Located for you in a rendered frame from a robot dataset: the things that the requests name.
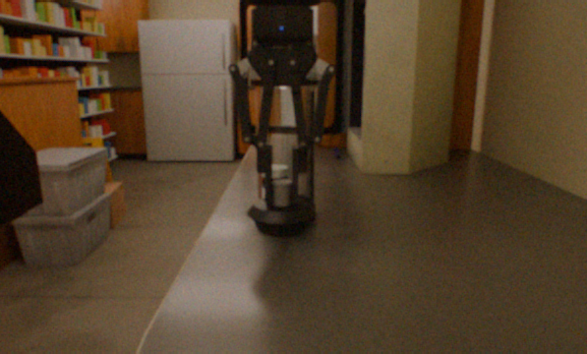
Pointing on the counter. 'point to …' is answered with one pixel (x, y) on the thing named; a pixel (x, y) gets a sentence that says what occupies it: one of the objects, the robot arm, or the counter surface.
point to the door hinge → (347, 66)
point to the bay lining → (357, 64)
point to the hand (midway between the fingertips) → (281, 173)
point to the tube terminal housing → (407, 86)
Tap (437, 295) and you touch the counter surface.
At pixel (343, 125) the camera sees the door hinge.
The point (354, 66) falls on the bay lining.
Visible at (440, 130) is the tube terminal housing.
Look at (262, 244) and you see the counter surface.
